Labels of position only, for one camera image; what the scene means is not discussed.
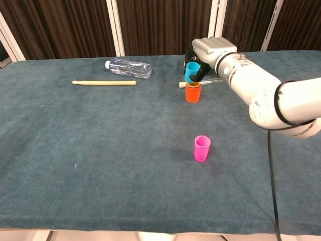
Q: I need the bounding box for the glass test tube with stopper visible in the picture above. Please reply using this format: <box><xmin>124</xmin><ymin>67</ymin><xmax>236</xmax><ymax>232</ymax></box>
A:
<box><xmin>179</xmin><ymin>77</ymin><xmax>223</xmax><ymax>89</ymax></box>

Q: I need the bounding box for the dark brown screen panel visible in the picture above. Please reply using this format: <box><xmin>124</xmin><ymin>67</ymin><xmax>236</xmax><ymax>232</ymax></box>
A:
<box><xmin>0</xmin><ymin>0</ymin><xmax>118</xmax><ymax>61</ymax></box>
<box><xmin>116</xmin><ymin>0</ymin><xmax>214</xmax><ymax>56</ymax></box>
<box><xmin>220</xmin><ymin>0</ymin><xmax>278</xmax><ymax>53</ymax></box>
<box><xmin>267</xmin><ymin>0</ymin><xmax>321</xmax><ymax>52</ymax></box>

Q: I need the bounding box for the orange plastic cup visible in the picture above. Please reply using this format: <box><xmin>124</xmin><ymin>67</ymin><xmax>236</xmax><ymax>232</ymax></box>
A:
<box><xmin>185</xmin><ymin>82</ymin><xmax>202</xmax><ymax>103</ymax></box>

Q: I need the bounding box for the wooden drumstick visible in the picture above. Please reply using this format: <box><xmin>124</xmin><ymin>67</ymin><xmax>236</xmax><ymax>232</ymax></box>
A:
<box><xmin>72</xmin><ymin>80</ymin><xmax>137</xmax><ymax>86</ymax></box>

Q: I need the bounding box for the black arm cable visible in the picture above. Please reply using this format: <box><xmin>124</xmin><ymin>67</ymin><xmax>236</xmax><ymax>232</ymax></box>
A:
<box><xmin>267</xmin><ymin>80</ymin><xmax>316</xmax><ymax>241</ymax></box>

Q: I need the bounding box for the cyan plastic cup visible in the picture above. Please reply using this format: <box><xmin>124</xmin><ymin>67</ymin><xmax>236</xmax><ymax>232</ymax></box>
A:
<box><xmin>185</xmin><ymin>62</ymin><xmax>201</xmax><ymax>83</ymax></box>

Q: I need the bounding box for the white screen frame post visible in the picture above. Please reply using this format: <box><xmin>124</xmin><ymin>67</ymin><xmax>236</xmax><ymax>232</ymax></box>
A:
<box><xmin>105</xmin><ymin>0</ymin><xmax>125</xmax><ymax>57</ymax></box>
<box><xmin>260</xmin><ymin>0</ymin><xmax>285</xmax><ymax>52</ymax></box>
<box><xmin>208</xmin><ymin>0</ymin><xmax>228</xmax><ymax>40</ymax></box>
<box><xmin>0</xmin><ymin>11</ymin><xmax>26</xmax><ymax>68</ymax></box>

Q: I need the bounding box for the pink plastic cup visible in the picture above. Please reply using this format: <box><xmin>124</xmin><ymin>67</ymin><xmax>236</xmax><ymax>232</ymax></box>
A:
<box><xmin>194</xmin><ymin>135</ymin><xmax>211</xmax><ymax>163</ymax></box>

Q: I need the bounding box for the blue-green tablecloth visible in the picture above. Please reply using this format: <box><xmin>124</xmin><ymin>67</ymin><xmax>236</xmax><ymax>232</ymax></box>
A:
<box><xmin>0</xmin><ymin>50</ymin><xmax>321</xmax><ymax>236</ymax></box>

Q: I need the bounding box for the black printed box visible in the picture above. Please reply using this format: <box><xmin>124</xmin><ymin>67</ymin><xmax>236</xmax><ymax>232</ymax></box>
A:
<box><xmin>182</xmin><ymin>53</ymin><xmax>213</xmax><ymax>75</ymax></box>

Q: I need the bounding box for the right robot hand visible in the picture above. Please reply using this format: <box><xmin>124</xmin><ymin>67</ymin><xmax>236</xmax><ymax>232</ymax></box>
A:
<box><xmin>184</xmin><ymin>36</ymin><xmax>238</xmax><ymax>83</ymax></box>

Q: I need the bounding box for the clear plastic water bottle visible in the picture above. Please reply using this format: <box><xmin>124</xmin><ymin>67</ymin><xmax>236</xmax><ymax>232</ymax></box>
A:
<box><xmin>104</xmin><ymin>58</ymin><xmax>153</xmax><ymax>80</ymax></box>

